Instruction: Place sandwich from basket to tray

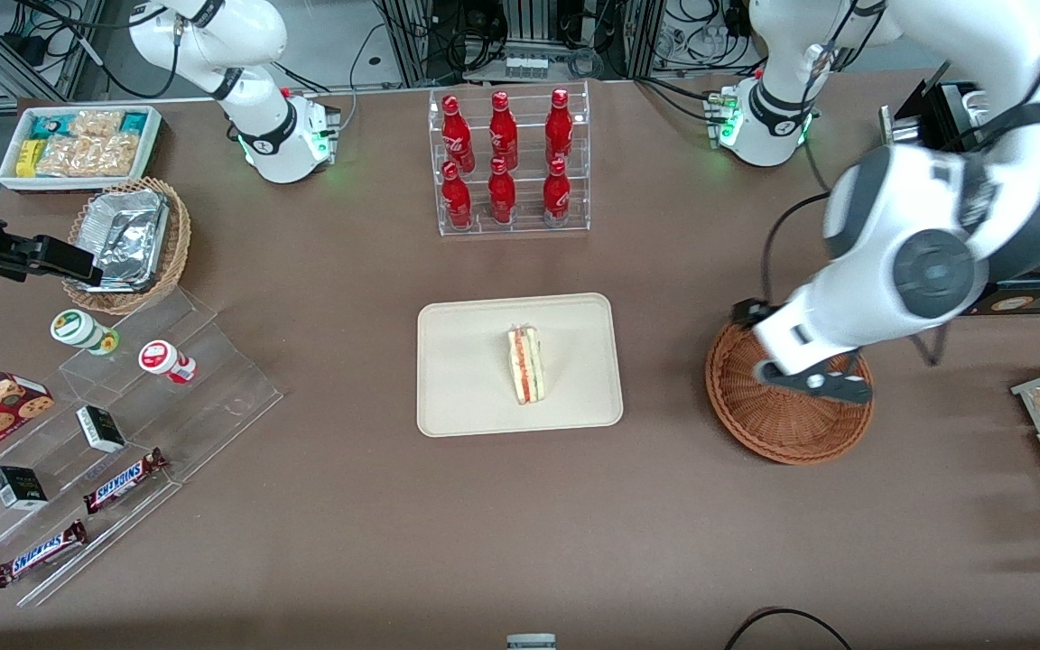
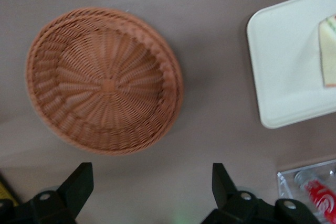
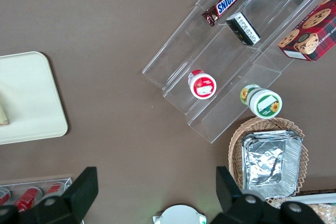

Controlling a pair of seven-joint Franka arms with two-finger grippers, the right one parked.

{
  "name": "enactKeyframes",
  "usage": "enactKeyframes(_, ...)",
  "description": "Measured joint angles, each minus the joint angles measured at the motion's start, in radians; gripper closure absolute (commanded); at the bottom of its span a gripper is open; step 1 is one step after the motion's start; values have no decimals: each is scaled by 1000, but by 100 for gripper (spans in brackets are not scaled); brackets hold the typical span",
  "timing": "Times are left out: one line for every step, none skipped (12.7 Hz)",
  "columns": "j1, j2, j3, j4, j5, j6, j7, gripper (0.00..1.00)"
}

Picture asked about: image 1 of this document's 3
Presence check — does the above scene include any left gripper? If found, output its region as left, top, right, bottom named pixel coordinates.
left=733, top=298, right=857, bottom=378

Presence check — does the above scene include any triangle sandwich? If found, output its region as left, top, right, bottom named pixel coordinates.
left=506, top=324, right=543, bottom=407

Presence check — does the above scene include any dark brown wicker basket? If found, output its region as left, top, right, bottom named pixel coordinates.
left=705, top=320, right=876, bottom=467

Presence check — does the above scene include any light tan wicker basket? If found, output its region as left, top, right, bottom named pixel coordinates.
left=61, top=176, right=192, bottom=316

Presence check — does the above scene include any cream plastic tray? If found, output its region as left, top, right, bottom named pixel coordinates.
left=416, top=292, right=625, bottom=439

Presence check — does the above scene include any aluminium foil container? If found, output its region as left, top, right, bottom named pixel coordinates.
left=76, top=187, right=171, bottom=293

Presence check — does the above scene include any green capped yogurt bottle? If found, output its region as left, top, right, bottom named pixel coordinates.
left=50, top=308, right=121, bottom=357

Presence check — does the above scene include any white rectangular snack bin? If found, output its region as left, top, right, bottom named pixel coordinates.
left=0, top=105, right=165, bottom=194

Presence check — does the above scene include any yellow snack packet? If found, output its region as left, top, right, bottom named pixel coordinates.
left=14, top=139, right=48, bottom=179

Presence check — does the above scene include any large clear cracker bag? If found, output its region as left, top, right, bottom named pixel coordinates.
left=36, top=134, right=139, bottom=179

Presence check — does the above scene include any small clear cracker bag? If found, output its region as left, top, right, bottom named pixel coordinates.
left=68, top=109, right=125, bottom=139

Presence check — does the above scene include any red capped yogurt bottle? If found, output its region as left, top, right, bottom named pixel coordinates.
left=137, top=339, right=199, bottom=386

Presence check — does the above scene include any small black carton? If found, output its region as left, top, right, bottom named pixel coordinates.
left=0, top=465, right=50, bottom=513
left=75, top=404, right=127, bottom=454

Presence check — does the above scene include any clear acrylic stepped shelf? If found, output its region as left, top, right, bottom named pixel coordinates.
left=0, top=286, right=285, bottom=608

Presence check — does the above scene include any snickers chocolate bar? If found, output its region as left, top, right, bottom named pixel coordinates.
left=81, top=447, right=170, bottom=516
left=0, top=519, right=90, bottom=590

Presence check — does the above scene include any black electronic box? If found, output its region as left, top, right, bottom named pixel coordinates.
left=877, top=61, right=996, bottom=153

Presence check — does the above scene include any red cola bottle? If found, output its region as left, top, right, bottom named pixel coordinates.
left=544, top=88, right=575, bottom=167
left=488, top=90, right=520, bottom=172
left=440, top=161, right=474, bottom=230
left=542, top=158, right=572, bottom=228
left=487, top=157, right=518, bottom=226
left=441, top=95, right=477, bottom=173

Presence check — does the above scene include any clear acrylic bottle rack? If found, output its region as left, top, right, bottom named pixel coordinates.
left=427, top=80, right=592, bottom=238

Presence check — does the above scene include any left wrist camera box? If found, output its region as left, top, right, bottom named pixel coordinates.
left=753, top=357, right=874, bottom=406

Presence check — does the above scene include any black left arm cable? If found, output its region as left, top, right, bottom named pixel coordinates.
left=758, top=190, right=833, bottom=304

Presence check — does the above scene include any black looped floor cable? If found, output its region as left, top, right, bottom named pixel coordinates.
left=722, top=607, right=856, bottom=650

